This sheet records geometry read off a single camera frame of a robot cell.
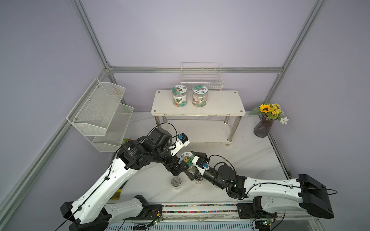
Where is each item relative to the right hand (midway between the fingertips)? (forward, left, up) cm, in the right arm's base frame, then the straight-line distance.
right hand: (187, 159), depth 68 cm
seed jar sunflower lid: (-1, -1, +4) cm, 4 cm away
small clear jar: (-5, +6, -18) cm, 20 cm away
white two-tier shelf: (+38, -23, -17) cm, 48 cm away
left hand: (-3, +4, +4) cm, 6 cm away
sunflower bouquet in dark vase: (+29, -50, 0) cm, 58 cm away
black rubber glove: (-10, +40, -21) cm, 46 cm away
